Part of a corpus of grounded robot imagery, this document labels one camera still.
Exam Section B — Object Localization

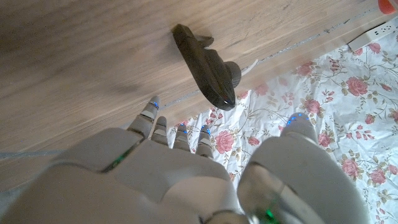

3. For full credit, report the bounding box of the white power strip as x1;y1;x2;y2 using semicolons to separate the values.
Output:
347;20;398;52

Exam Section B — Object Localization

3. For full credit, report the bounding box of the floral backdrop cloth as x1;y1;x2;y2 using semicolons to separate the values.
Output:
166;18;398;224

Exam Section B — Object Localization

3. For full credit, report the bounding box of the black trigger sprayer head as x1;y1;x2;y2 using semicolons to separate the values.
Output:
172;24;259;112

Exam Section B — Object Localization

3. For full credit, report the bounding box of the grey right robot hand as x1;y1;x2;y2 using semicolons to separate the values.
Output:
0;95;371;224

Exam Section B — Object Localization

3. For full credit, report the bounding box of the orange toy ball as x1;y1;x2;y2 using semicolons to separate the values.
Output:
377;0;397;16

